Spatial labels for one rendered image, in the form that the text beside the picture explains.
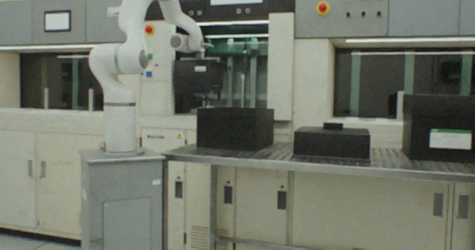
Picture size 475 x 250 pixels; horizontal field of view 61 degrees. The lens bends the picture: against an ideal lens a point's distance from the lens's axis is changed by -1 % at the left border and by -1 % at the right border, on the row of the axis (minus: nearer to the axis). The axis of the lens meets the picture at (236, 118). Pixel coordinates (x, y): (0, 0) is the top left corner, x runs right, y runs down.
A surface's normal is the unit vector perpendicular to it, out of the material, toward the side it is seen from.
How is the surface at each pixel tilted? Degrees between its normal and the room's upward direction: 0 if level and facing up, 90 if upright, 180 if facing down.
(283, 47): 90
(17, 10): 90
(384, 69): 90
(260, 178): 90
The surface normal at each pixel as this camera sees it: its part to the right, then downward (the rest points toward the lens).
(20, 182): -0.30, 0.06
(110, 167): 0.46, 0.07
